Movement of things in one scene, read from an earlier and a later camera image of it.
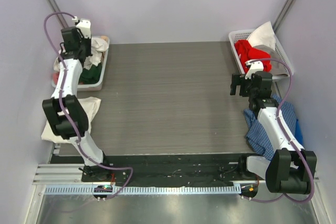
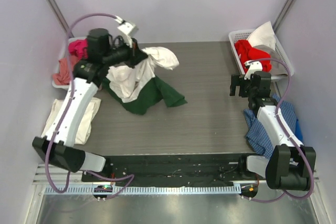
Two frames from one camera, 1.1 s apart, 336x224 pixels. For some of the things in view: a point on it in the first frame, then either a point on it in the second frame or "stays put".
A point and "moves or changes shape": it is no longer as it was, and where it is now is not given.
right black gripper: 243,87 stays put
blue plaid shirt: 257,136 stays put
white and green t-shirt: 91,72 moves or changes shape
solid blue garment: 297,134 stays put
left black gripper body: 85,46 → 134,51
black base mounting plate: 165,169 stays put
